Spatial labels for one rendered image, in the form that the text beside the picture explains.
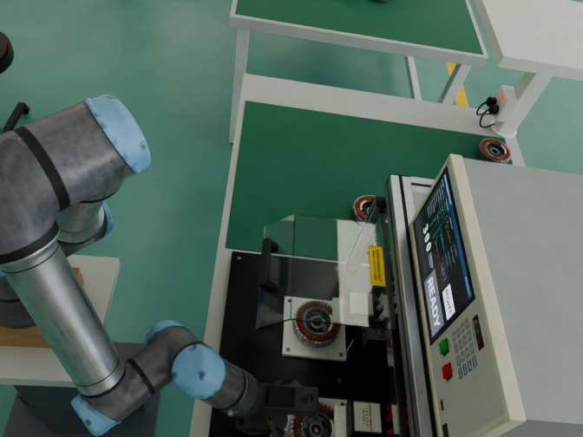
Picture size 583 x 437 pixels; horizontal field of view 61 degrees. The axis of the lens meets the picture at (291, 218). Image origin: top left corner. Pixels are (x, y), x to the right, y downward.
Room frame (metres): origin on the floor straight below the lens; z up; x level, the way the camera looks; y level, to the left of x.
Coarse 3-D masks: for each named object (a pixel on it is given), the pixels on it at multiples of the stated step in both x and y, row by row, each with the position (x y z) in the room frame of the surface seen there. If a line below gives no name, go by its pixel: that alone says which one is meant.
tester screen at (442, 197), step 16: (448, 192) 0.60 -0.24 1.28; (432, 208) 0.62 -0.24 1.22; (448, 208) 0.58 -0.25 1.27; (432, 224) 0.59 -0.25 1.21; (448, 224) 0.55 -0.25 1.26; (432, 240) 0.56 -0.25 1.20; (448, 240) 0.53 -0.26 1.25; (432, 256) 0.54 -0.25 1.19; (448, 256) 0.50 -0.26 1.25; (448, 272) 0.48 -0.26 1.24; (464, 272) 0.45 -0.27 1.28; (464, 288) 0.43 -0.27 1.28; (448, 320) 0.41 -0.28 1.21
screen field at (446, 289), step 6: (444, 258) 0.51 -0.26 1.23; (438, 264) 0.51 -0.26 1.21; (444, 264) 0.50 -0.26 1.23; (444, 270) 0.49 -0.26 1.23; (444, 276) 0.48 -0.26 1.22; (444, 282) 0.47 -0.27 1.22; (444, 288) 0.46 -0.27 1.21; (450, 288) 0.45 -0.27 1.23; (444, 294) 0.45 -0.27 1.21; (450, 294) 0.44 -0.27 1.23; (444, 300) 0.44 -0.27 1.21; (450, 300) 0.43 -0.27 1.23; (450, 306) 0.42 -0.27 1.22; (450, 312) 0.42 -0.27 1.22
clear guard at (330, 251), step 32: (288, 224) 0.63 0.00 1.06; (320, 224) 0.64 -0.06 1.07; (352, 224) 0.67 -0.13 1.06; (288, 256) 0.55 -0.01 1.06; (320, 256) 0.57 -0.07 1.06; (352, 256) 0.58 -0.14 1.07; (384, 256) 0.60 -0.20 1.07; (288, 288) 0.48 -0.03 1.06; (320, 288) 0.49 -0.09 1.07; (352, 288) 0.51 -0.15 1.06; (384, 288) 0.53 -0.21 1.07; (288, 320) 0.42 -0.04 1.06; (320, 320) 0.43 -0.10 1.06; (352, 320) 0.45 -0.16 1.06; (384, 320) 0.46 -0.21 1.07
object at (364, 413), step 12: (336, 408) 0.34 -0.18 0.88; (348, 408) 0.34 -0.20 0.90; (360, 408) 0.34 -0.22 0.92; (372, 408) 0.35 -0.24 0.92; (384, 408) 0.36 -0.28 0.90; (336, 420) 0.32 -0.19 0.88; (348, 420) 0.32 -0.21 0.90; (360, 420) 0.32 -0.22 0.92; (372, 420) 0.33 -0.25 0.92; (336, 432) 0.30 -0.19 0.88; (348, 432) 0.30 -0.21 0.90; (360, 432) 0.30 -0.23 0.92; (372, 432) 0.31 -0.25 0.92; (384, 432) 0.32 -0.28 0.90; (408, 432) 0.33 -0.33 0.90
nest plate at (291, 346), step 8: (288, 328) 0.54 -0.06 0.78; (344, 328) 0.57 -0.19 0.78; (288, 336) 0.51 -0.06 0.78; (344, 336) 0.55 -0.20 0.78; (288, 344) 0.50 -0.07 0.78; (296, 344) 0.50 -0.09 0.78; (304, 344) 0.51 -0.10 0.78; (336, 344) 0.53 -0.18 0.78; (344, 344) 0.53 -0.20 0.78; (288, 352) 0.48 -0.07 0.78; (296, 352) 0.48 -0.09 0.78; (304, 352) 0.49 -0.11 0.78; (312, 352) 0.49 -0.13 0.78; (320, 352) 0.50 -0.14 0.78; (328, 352) 0.50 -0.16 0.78; (336, 352) 0.51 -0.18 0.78; (344, 352) 0.51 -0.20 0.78; (336, 360) 0.49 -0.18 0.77; (344, 360) 0.49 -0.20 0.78
